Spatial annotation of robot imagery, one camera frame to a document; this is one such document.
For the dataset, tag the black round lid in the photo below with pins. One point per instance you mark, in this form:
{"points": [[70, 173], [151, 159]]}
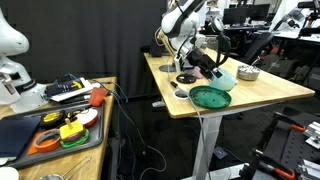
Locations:
{"points": [[186, 79]]}

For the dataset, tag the dark metal baking tray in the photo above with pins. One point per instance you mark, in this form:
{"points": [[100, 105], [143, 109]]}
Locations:
{"points": [[96, 133]]}

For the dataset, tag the white desk leg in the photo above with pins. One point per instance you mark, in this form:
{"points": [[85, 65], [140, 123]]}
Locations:
{"points": [[206, 146]]}

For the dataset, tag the translucent purple plastic cup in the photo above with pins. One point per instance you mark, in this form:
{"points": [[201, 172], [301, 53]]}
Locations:
{"points": [[198, 73]]}

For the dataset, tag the grey wrist camera bar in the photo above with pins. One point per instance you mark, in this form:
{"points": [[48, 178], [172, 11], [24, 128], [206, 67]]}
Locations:
{"points": [[178, 63]]}

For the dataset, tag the white paper sheets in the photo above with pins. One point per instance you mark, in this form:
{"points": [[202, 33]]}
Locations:
{"points": [[88, 89]]}

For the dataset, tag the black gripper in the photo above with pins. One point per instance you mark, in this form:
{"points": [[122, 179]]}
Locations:
{"points": [[200, 60]]}

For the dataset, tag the black perforated breadboard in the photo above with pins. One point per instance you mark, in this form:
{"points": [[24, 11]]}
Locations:
{"points": [[290, 146]]}

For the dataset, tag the dark blue notebook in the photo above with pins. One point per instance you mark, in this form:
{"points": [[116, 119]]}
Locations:
{"points": [[16, 135]]}

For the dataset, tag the black speaker box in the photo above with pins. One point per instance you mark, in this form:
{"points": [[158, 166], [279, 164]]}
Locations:
{"points": [[156, 48]]}

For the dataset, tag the black office chair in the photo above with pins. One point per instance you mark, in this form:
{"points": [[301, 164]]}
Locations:
{"points": [[260, 43]]}

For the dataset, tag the aluminium extrusion rail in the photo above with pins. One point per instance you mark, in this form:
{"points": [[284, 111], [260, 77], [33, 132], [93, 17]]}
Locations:
{"points": [[313, 135], [310, 170]]}

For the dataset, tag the black yellow tape measure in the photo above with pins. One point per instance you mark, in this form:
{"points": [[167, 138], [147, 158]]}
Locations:
{"points": [[52, 118]]}

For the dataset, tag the black power adapter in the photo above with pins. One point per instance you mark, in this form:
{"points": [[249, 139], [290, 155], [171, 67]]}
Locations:
{"points": [[220, 152]]}

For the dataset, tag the white bowl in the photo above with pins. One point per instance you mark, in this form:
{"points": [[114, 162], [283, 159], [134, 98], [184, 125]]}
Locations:
{"points": [[8, 174]]}

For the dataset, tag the orange red cup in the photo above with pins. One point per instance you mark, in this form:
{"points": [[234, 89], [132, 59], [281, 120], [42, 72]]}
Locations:
{"points": [[97, 96]]}

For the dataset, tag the black curtain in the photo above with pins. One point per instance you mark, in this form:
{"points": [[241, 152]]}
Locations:
{"points": [[83, 33]]}

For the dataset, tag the black device yellow mark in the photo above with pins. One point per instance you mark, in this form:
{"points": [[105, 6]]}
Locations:
{"points": [[63, 87]]}

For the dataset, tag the orange tape roll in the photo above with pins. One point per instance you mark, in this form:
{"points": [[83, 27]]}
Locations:
{"points": [[40, 145]]}

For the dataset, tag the black orange bar clamp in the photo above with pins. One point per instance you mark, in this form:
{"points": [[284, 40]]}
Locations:
{"points": [[266, 165], [283, 120]]}

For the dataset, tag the translucent blue plastic cup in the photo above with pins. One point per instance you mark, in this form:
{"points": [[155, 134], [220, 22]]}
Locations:
{"points": [[226, 81]]}

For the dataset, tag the black camera stand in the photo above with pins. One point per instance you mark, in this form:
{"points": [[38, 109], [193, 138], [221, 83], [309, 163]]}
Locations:
{"points": [[310, 16]]}

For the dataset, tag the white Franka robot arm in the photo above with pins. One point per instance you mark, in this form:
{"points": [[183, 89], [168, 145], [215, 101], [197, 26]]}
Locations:
{"points": [[180, 20]]}

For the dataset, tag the scattered dark coffee beans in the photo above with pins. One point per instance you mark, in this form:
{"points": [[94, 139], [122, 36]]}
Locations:
{"points": [[208, 96]]}

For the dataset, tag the black computer monitor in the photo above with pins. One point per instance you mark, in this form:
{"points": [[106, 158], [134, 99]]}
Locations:
{"points": [[258, 12], [235, 16]]}

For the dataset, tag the white red round disc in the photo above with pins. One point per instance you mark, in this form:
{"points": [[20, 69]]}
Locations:
{"points": [[87, 117]]}

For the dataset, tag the yellow toy block with peg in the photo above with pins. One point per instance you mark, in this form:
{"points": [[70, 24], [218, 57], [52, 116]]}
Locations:
{"points": [[71, 130]]}

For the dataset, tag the green ruffled toy piece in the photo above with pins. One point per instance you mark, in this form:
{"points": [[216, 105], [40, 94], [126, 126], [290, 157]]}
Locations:
{"points": [[81, 140]]}

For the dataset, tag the white idle robot arm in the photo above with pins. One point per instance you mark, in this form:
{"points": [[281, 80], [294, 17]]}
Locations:
{"points": [[13, 66]]}

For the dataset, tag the silver metal tin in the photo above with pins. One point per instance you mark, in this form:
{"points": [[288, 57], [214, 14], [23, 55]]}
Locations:
{"points": [[248, 73]]}

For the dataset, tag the green round plate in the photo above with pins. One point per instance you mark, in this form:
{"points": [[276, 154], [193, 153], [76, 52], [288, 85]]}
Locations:
{"points": [[210, 98]]}

